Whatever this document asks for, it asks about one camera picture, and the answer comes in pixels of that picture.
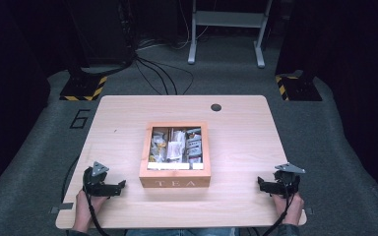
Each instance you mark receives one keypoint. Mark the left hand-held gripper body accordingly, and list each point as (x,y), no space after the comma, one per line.
(95,183)

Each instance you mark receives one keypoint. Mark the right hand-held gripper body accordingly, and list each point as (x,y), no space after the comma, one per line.
(287,182)

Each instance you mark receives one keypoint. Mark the person's right hand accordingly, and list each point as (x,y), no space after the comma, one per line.
(288,209)

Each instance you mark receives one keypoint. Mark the small grey tape piece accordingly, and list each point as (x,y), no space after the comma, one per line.
(308,211)

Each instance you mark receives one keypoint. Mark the grey tape strip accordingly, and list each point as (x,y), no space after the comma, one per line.
(62,207)

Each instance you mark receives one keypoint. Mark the pile of clear tea packets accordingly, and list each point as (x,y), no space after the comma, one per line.
(158,146)

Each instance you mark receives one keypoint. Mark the wooden tea box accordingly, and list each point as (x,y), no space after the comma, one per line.
(175,154)

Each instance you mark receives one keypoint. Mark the pile of white tea packets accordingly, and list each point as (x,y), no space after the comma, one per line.
(176,147)

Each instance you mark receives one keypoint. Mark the stack of grey tea packets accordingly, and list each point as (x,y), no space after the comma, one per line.
(194,146)

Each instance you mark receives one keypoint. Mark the black striped-edge stand base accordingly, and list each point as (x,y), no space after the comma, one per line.
(83,88)
(300,88)

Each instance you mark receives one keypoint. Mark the dark cabinet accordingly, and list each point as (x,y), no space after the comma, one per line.
(101,29)

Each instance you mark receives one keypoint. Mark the white metal stand frame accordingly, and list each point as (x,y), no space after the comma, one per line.
(229,19)

